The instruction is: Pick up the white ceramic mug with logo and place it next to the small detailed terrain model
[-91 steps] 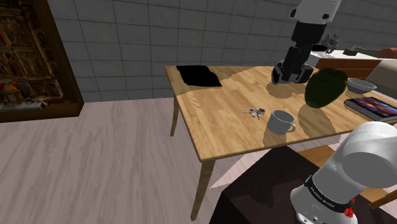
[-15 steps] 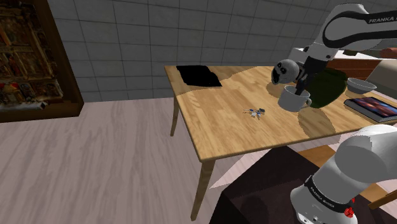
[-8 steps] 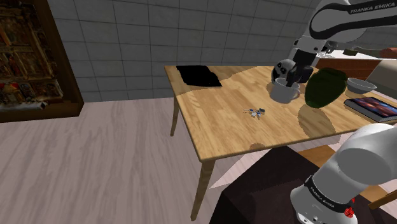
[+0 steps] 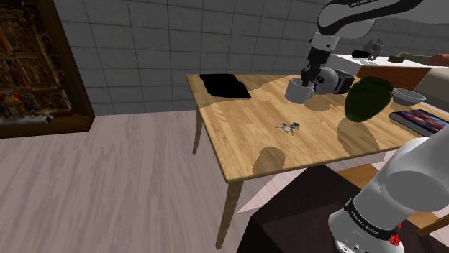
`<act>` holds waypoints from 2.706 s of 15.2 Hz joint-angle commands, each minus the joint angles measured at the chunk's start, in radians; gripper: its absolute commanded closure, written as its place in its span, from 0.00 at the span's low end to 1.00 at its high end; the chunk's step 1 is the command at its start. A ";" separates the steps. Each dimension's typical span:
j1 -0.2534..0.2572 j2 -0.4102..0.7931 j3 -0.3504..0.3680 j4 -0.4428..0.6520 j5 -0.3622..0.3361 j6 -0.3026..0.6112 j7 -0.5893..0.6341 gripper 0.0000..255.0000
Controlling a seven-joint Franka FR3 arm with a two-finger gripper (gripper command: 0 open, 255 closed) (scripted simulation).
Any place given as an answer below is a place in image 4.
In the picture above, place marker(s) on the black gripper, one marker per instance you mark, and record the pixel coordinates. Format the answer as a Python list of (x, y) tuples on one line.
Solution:
[(316, 59)]

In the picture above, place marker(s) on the white cup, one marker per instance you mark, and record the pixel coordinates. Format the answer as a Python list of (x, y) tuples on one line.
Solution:
[(297, 94)]

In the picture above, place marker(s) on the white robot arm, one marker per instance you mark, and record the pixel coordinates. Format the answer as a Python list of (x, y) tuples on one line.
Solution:
[(403, 182)]

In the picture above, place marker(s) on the grey skull figure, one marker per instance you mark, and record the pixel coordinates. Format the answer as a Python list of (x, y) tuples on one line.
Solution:
[(326, 81)]

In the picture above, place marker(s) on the black box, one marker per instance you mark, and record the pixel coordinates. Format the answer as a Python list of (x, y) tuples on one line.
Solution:
[(344, 82)]

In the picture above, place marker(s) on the dark green vase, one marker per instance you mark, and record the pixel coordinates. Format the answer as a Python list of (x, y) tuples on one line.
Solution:
[(366, 100)]

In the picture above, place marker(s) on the blue and silver keys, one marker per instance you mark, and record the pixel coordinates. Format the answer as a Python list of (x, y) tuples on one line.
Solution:
[(287, 127)]

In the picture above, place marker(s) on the brown cabinet with white top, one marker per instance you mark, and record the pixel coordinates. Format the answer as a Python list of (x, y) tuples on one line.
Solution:
[(393, 72)]

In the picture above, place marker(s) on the black flat book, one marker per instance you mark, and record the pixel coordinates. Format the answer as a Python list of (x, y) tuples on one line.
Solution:
[(224, 86)]

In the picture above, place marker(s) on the grey bowl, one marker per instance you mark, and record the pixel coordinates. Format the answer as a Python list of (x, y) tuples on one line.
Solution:
[(408, 97)]

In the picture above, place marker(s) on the wooden table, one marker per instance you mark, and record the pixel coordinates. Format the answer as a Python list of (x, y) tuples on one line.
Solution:
[(242, 129)]

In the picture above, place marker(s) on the black tablet with colourful screen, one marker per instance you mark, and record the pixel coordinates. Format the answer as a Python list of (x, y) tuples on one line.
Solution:
[(421, 122)]

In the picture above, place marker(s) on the beige upholstered seat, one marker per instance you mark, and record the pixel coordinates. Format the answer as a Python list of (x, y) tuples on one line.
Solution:
[(436, 89)]

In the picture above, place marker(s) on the dark robot stand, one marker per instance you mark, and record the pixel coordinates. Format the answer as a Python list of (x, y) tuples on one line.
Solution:
[(298, 217)]

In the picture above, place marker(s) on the wooden framed wall picture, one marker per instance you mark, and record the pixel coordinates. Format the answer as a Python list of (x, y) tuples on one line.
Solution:
[(31, 66)]

